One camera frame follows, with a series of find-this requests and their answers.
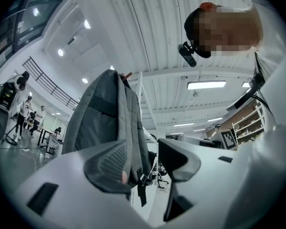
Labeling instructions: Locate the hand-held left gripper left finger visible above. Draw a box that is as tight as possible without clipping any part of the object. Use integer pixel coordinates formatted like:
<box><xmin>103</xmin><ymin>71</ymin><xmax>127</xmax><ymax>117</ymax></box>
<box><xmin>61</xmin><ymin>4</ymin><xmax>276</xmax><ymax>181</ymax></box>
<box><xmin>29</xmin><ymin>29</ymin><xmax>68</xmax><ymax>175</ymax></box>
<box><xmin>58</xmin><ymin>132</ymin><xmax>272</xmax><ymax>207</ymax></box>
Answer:
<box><xmin>83</xmin><ymin>139</ymin><xmax>132</xmax><ymax>200</ymax></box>

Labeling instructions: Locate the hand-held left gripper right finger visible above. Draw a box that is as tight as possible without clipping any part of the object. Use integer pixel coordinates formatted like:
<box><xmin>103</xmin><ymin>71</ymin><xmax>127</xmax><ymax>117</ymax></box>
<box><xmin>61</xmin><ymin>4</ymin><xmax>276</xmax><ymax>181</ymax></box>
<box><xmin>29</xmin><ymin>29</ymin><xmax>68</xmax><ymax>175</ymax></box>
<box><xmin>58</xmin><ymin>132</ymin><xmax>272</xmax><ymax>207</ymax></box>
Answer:
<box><xmin>157</xmin><ymin>138</ymin><xmax>202</xmax><ymax>198</ymax></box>

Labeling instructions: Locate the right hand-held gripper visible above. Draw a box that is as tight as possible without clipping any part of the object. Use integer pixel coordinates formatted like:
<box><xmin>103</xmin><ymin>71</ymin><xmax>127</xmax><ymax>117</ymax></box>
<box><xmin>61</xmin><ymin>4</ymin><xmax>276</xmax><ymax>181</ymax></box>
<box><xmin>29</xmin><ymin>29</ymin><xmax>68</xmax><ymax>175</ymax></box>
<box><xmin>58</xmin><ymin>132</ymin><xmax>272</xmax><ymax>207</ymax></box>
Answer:
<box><xmin>220</xmin><ymin>128</ymin><xmax>238</xmax><ymax>150</ymax></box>

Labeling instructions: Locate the dark grey felt backpack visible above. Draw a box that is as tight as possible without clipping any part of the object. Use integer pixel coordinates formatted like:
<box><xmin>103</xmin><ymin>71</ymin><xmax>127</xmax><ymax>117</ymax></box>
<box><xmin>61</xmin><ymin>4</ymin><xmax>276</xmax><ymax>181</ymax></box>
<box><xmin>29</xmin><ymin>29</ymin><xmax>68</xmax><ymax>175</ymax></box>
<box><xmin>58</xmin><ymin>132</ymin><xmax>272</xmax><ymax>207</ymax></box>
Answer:
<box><xmin>61</xmin><ymin>69</ymin><xmax>153</xmax><ymax>208</ymax></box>

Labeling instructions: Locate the white shelf with small items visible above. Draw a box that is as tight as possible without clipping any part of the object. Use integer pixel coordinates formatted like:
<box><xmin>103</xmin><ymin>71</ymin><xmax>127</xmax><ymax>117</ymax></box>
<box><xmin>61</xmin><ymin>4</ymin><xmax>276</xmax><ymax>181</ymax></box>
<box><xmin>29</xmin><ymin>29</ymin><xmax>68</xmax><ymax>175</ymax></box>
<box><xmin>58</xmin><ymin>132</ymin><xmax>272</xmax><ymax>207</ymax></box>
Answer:
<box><xmin>231</xmin><ymin>99</ymin><xmax>266</xmax><ymax>146</ymax></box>

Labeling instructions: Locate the rectangular ceiling light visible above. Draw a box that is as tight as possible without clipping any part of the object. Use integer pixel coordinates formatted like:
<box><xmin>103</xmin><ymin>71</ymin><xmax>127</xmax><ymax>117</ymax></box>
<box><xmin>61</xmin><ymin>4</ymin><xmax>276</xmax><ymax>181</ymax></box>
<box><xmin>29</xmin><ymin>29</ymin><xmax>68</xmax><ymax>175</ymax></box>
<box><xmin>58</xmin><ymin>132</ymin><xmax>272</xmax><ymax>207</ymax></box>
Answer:
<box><xmin>186</xmin><ymin>80</ymin><xmax>227</xmax><ymax>91</ymax></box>

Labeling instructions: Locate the person's light grey shirt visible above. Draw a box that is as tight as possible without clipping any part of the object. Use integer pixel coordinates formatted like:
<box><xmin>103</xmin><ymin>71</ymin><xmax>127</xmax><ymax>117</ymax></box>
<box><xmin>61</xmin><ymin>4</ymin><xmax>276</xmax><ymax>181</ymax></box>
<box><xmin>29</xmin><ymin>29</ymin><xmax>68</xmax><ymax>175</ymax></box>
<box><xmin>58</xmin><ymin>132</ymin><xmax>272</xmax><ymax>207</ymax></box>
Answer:
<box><xmin>225</xmin><ymin>0</ymin><xmax>286</xmax><ymax>229</ymax></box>

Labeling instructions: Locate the black metal railing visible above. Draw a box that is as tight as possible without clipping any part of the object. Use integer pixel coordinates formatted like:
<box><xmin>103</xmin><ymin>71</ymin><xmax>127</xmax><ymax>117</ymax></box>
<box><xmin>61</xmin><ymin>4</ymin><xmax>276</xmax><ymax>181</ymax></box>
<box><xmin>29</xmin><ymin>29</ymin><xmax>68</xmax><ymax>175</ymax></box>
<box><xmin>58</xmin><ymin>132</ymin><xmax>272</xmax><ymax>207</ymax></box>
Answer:
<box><xmin>22</xmin><ymin>56</ymin><xmax>79</xmax><ymax>111</ymax></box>

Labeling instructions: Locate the person's head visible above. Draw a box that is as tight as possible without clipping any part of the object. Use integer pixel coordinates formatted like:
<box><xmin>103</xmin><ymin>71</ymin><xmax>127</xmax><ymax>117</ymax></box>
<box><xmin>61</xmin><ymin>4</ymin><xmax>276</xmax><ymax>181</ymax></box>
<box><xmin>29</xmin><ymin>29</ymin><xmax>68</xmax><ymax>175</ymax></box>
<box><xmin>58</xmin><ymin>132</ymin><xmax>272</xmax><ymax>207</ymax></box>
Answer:
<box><xmin>184</xmin><ymin>1</ymin><xmax>264</xmax><ymax>59</ymax></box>

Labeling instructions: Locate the black electronic device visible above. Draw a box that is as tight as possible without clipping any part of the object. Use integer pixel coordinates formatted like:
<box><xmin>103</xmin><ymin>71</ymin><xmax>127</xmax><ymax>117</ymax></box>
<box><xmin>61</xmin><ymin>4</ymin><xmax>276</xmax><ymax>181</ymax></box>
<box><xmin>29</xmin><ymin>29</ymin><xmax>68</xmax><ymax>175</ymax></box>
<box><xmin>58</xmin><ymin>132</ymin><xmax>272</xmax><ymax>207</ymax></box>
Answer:
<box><xmin>0</xmin><ymin>81</ymin><xmax>17</xmax><ymax>112</ymax></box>

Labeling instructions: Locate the black head-mounted camera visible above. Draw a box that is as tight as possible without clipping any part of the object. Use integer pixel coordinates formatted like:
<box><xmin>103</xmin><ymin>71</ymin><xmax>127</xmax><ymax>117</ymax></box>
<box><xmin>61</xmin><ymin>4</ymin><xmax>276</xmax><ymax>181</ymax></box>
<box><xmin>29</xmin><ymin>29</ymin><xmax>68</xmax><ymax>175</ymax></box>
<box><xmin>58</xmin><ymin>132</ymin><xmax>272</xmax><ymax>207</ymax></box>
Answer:
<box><xmin>177</xmin><ymin>41</ymin><xmax>197</xmax><ymax>68</ymax></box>

